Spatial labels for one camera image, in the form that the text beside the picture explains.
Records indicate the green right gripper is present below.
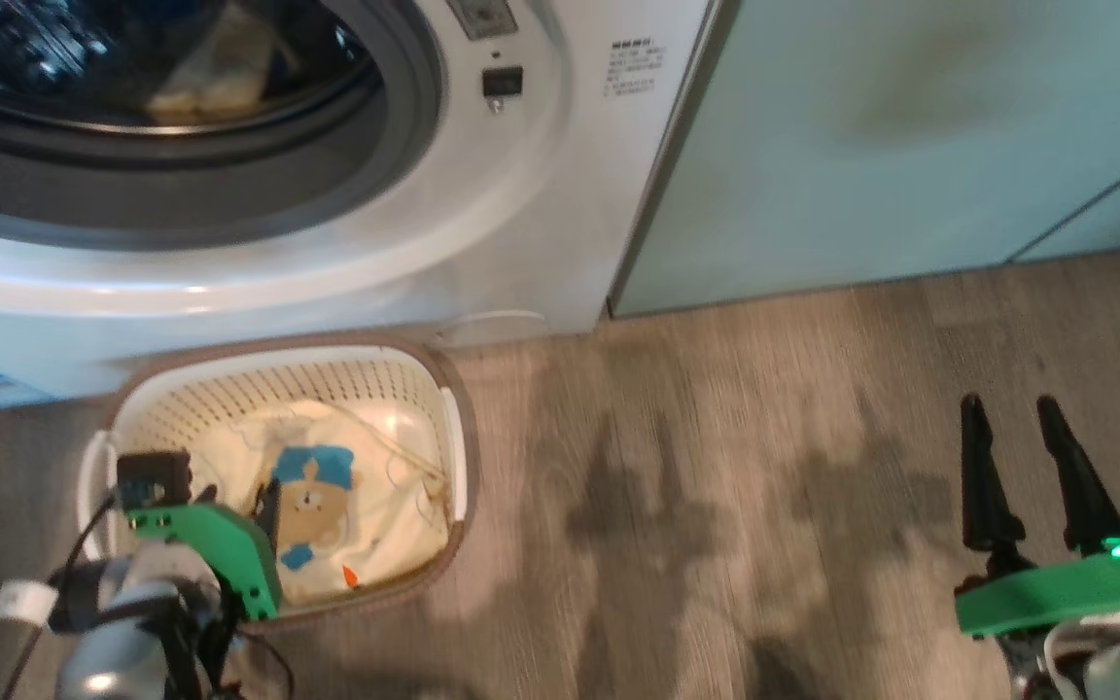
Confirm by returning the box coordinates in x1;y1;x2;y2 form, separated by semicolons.
956;394;1120;638

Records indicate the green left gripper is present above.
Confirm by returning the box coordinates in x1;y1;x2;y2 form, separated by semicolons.
127;481;282;621

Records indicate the cream bear print garment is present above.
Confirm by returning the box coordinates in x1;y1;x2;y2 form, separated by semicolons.
181;399;451;609

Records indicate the cream perforated laundry basket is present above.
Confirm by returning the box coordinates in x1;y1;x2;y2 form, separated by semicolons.
77;333;480;633

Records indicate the grey rubber door seal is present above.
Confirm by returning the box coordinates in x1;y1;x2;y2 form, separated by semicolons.
0;0;449;252

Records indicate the white front-load washing machine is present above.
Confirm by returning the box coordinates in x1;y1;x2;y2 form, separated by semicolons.
0;0;717;409

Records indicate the black door lock socket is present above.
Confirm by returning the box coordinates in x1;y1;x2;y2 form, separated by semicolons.
482;66;525;116

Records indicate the steel washer drum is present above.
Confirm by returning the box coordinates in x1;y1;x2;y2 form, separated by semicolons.
0;0;376;132

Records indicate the grey metal latch plate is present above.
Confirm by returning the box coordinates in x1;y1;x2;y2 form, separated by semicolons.
448;0;519;40

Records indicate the white text sticker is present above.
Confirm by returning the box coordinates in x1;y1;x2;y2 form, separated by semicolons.
604;39;668;96

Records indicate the white cable tag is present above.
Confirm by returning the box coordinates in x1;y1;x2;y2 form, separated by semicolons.
0;580;60;625

